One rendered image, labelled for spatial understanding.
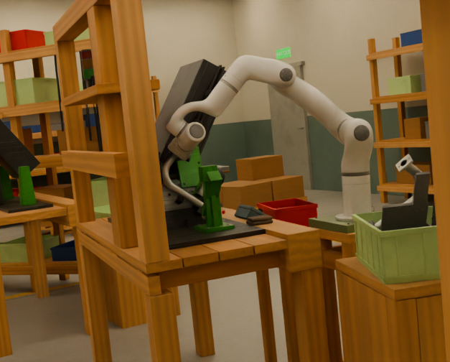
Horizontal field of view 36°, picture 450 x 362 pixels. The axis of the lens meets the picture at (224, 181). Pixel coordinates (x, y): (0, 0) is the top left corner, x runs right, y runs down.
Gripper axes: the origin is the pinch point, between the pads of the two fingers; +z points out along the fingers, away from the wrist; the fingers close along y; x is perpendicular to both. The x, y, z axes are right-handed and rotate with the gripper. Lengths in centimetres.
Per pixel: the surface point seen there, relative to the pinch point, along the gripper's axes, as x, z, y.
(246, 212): 1.6, -2.0, -41.0
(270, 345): 30, 48, -98
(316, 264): 21, -45, -67
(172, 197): 14.0, 6.2, -10.6
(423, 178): 4, -108, -63
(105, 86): 13, -39, 39
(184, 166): 0.2, 3.0, -6.7
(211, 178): 10.5, -26.5, -16.6
